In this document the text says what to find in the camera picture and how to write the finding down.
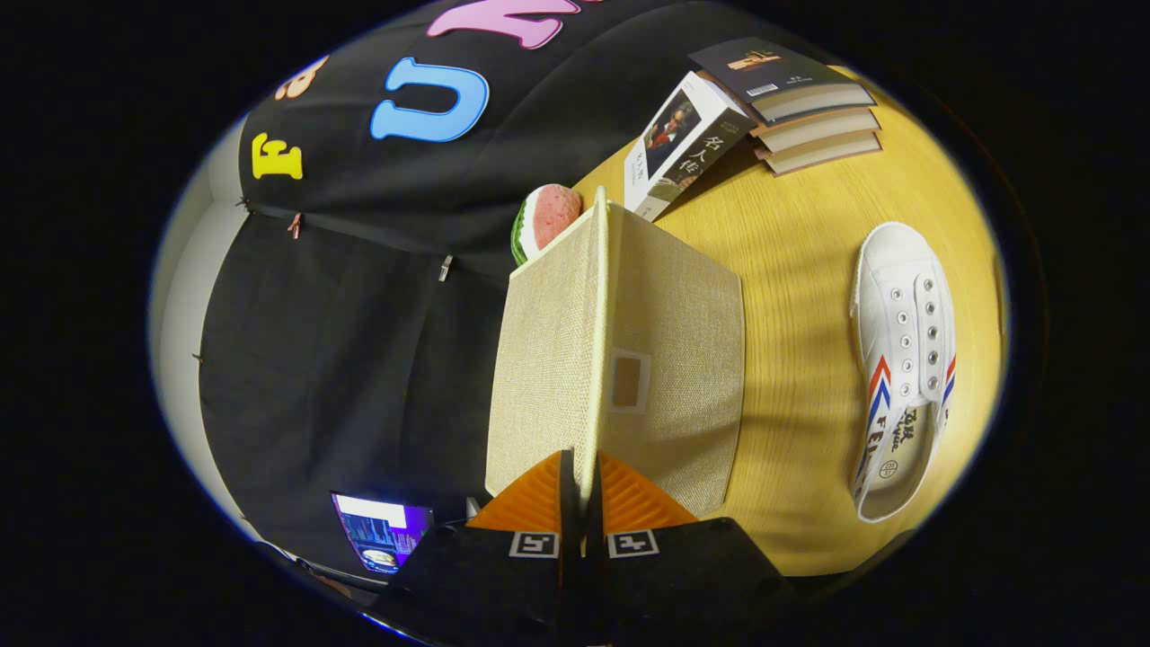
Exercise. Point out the beige fabric storage box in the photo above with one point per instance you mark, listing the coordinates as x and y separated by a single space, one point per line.
674 341

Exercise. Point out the white portrait cover book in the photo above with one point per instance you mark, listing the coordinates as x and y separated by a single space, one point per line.
692 144

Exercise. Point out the black cover book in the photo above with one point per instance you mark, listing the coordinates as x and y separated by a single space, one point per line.
764 67

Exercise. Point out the watermelon slice plush toy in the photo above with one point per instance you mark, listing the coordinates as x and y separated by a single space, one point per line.
552 216

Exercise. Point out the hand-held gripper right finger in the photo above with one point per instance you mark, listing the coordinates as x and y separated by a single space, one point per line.
592 521

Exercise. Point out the brown cover book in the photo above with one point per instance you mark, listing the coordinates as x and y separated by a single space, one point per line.
818 130
822 155

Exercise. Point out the white canvas shoe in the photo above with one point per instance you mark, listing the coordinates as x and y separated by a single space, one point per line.
898 296

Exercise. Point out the red cloth clip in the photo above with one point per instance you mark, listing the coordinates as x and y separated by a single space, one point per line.
294 226

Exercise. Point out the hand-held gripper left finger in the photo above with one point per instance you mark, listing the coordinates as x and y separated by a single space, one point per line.
566 512

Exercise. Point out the silver cloth clip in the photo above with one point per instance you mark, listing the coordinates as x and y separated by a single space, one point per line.
446 268

